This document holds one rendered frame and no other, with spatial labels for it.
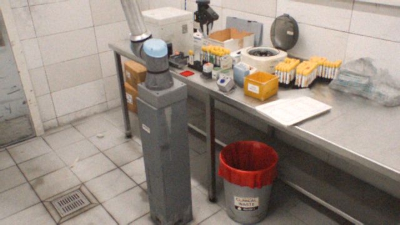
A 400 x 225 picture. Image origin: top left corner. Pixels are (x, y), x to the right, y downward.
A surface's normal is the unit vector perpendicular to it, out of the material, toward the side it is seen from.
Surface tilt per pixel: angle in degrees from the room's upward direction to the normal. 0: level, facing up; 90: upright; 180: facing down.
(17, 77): 90
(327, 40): 90
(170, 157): 90
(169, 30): 90
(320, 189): 0
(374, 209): 0
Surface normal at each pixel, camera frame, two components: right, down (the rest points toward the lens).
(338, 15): -0.77, 0.32
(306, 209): -0.03, -0.88
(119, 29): 0.64, 0.34
